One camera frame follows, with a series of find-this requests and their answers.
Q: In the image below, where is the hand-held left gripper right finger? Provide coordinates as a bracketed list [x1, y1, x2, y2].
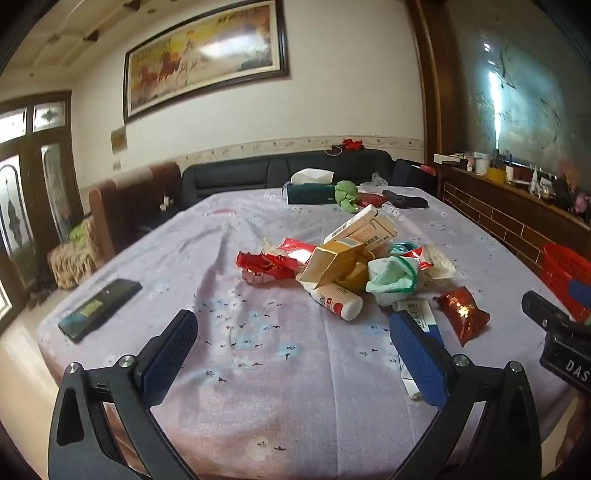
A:
[389, 311, 542, 480]

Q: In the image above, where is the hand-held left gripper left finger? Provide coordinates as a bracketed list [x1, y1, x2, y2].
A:
[47, 309, 199, 480]

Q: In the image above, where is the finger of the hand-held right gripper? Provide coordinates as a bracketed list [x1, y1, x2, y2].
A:
[569, 279, 591, 321]
[522, 291, 575, 335]

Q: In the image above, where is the red plastic basket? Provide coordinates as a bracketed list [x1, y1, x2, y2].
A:
[541, 242, 591, 324]

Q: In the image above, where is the red foil wrapper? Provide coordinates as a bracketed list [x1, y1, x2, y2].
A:
[236, 237, 319, 284]

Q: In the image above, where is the white medicine box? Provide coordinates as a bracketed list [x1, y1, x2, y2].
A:
[344, 215, 399, 254]

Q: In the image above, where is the white and blue carton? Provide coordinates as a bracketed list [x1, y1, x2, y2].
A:
[392, 298, 446, 400]

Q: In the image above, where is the red snack packet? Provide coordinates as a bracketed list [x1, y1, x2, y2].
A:
[436, 286, 491, 347]

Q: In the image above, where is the knotted white plastic bag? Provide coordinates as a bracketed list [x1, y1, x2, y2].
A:
[366, 256, 421, 306]

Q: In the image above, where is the white plastic bottle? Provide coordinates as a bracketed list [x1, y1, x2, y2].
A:
[302, 281, 364, 321]

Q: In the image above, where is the floral lilac tablecloth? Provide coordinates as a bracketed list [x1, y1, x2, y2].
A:
[37, 185, 583, 480]

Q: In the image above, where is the teal tissue pack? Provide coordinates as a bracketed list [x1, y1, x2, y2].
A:
[390, 241, 432, 268]

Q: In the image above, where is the yellow box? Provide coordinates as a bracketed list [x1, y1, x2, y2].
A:
[295, 240, 377, 289]

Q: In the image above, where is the floral upholstered stool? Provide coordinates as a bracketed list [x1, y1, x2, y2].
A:
[47, 217, 105, 291]

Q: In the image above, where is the white and orange carton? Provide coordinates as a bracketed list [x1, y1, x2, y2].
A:
[322, 203, 380, 245]

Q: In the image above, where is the brown armchair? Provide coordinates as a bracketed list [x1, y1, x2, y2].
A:
[88, 161, 182, 259]

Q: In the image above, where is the black toy pistol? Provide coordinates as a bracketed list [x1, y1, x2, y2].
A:
[382, 188, 429, 209]

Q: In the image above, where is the green cloth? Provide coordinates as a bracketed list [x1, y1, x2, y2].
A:
[335, 180, 361, 213]

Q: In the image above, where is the black leather sofa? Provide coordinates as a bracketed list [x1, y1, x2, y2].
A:
[181, 148, 393, 213]

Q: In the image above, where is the dark green tissue box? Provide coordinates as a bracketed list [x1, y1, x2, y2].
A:
[283, 169, 335, 205]

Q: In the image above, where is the wooden glass door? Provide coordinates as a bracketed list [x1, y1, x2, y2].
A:
[0, 90, 86, 333]

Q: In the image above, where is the framed horse painting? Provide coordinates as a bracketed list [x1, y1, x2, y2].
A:
[122, 0, 291, 124]

